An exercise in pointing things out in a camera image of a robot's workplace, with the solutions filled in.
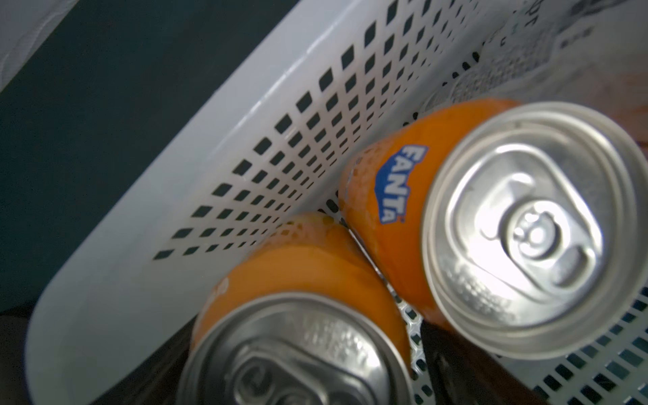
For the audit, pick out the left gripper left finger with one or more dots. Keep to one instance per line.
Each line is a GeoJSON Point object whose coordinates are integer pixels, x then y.
{"type": "Point", "coordinates": [155, 380]}

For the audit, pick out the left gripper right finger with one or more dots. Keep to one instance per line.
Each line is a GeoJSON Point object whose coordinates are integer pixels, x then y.
{"type": "Point", "coordinates": [462, 373]}

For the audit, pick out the white plastic basket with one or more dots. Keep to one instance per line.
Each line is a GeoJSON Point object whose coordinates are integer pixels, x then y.
{"type": "Point", "coordinates": [332, 79]}

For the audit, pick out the orange can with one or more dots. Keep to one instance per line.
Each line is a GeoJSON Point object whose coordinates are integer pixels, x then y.
{"type": "Point", "coordinates": [521, 226]}
{"type": "Point", "coordinates": [304, 319]}

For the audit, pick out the white can left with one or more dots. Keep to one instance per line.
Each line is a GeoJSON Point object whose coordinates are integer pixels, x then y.
{"type": "Point", "coordinates": [591, 53]}

